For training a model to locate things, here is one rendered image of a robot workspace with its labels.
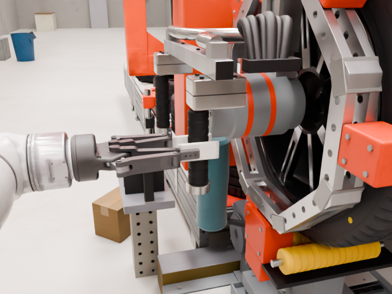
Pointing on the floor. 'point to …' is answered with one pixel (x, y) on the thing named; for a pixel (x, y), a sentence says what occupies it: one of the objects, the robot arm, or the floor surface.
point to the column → (144, 242)
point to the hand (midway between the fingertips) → (196, 147)
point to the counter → (45, 21)
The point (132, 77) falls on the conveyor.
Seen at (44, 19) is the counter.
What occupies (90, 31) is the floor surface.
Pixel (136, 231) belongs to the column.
